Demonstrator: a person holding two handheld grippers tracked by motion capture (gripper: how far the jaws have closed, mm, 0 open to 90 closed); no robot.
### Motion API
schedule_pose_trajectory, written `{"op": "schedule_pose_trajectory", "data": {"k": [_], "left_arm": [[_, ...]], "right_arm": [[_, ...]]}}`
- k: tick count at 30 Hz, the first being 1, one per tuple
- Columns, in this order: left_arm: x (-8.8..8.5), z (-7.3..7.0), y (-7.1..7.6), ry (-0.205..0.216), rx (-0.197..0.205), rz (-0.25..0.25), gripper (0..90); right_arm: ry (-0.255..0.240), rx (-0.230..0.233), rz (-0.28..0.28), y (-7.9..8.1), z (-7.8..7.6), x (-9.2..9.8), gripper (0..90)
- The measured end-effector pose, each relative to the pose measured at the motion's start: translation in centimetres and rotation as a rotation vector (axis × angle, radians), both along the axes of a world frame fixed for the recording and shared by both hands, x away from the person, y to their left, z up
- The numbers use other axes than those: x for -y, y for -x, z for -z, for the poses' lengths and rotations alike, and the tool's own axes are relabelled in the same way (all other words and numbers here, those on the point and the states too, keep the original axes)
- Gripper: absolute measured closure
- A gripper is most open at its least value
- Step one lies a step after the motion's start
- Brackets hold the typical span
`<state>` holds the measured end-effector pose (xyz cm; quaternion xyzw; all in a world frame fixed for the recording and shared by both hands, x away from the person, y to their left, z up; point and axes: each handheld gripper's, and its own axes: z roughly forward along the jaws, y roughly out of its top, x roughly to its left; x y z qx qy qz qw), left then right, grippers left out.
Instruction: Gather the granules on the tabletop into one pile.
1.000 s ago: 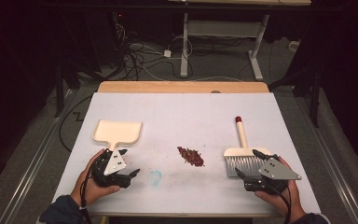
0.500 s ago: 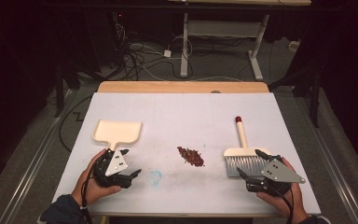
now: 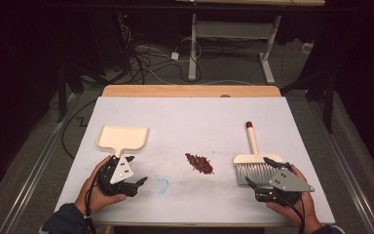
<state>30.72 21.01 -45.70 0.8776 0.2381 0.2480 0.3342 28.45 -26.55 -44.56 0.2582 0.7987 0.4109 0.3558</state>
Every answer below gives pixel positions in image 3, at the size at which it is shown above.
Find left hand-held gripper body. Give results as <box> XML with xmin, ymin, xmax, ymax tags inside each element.
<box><xmin>95</xmin><ymin>155</ymin><xmax>141</xmax><ymax>198</ymax></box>

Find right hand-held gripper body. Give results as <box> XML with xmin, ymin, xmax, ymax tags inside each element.
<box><xmin>254</xmin><ymin>168</ymin><xmax>316</xmax><ymax>207</ymax></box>

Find cream hand brush grey bristles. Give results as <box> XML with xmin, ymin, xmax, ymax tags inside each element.
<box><xmin>233</xmin><ymin>121</ymin><xmax>284</xmax><ymax>186</ymax></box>

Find cream plastic dustpan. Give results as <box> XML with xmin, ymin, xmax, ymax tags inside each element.
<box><xmin>95</xmin><ymin>125</ymin><xmax>150</xmax><ymax>159</ymax></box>

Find heap of red beans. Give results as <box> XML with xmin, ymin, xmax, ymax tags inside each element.
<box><xmin>184</xmin><ymin>152</ymin><xmax>215</xmax><ymax>176</ymax></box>

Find person's right hand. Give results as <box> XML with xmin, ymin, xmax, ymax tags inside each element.
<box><xmin>266</xmin><ymin>164</ymin><xmax>323</xmax><ymax>233</ymax></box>

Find person's left hand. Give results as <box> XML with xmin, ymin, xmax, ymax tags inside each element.
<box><xmin>74</xmin><ymin>155</ymin><xmax>128</xmax><ymax>216</ymax></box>

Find white table cover sheet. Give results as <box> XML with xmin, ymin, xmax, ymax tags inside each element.
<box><xmin>53</xmin><ymin>96</ymin><xmax>336</xmax><ymax>226</ymax></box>

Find black metal stand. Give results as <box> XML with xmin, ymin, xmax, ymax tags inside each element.
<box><xmin>56</xmin><ymin>61</ymin><xmax>86</xmax><ymax>124</ymax></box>
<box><xmin>280</xmin><ymin>64</ymin><xmax>336</xmax><ymax>135</ymax></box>

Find wooden table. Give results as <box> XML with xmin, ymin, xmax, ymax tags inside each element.
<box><xmin>92</xmin><ymin>84</ymin><xmax>295</xmax><ymax>234</ymax></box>

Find white floor box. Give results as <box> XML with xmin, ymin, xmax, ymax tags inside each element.
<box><xmin>300</xmin><ymin>42</ymin><xmax>316</xmax><ymax>55</ymax></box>

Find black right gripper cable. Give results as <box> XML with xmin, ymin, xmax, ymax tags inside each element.
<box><xmin>277</xmin><ymin>191</ymin><xmax>307</xmax><ymax>234</ymax></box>

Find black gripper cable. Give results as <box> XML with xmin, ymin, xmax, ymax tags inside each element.
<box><xmin>83</xmin><ymin>162</ymin><xmax>111</xmax><ymax>234</ymax></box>
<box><xmin>277</xmin><ymin>191</ymin><xmax>307</xmax><ymax>234</ymax></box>

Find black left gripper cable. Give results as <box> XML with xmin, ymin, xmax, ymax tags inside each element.
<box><xmin>83</xmin><ymin>162</ymin><xmax>111</xmax><ymax>234</ymax></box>

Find metal floor rail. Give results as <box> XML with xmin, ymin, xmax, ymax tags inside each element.
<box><xmin>0</xmin><ymin>93</ymin><xmax>79</xmax><ymax>234</ymax></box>
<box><xmin>307</xmin><ymin>97</ymin><xmax>374</xmax><ymax>234</ymax></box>

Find black floor cable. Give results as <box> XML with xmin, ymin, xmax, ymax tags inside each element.
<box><xmin>60</xmin><ymin>98</ymin><xmax>98</xmax><ymax>160</ymax></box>

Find tangle of floor cables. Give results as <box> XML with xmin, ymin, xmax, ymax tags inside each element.
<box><xmin>115</xmin><ymin>13</ymin><xmax>206</xmax><ymax>86</ymax></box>

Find white metal desk frame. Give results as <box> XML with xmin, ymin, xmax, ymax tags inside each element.
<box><xmin>174</xmin><ymin>0</ymin><xmax>326</xmax><ymax>86</ymax></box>

